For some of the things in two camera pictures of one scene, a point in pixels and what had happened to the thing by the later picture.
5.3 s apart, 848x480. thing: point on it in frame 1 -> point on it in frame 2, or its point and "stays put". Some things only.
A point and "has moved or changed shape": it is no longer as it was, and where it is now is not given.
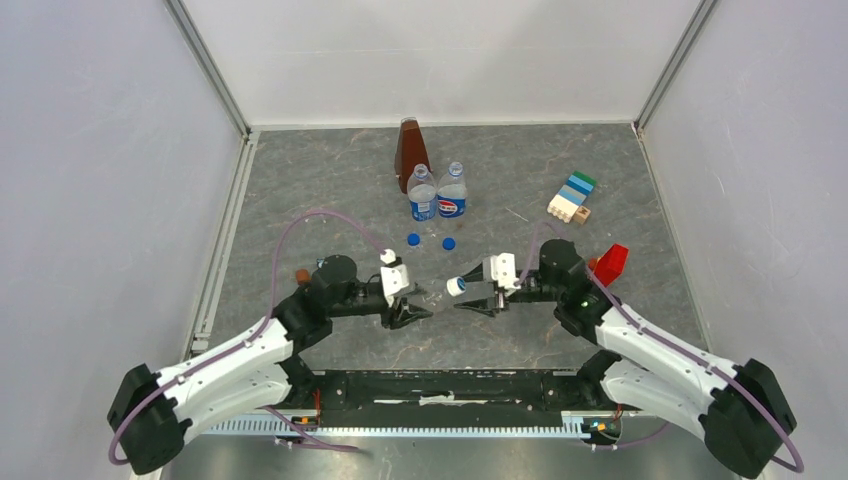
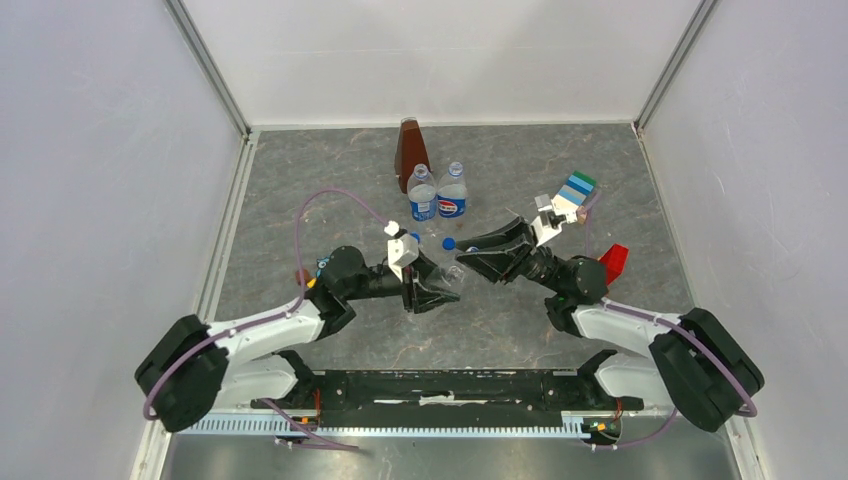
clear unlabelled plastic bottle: [432, 294] has moved or changed shape
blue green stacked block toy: [571, 195] stays put
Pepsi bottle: [452, 192] stays put
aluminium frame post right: [704, 9] stays put
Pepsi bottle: [422, 194] stays put
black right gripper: [487, 306] -> [500, 266]
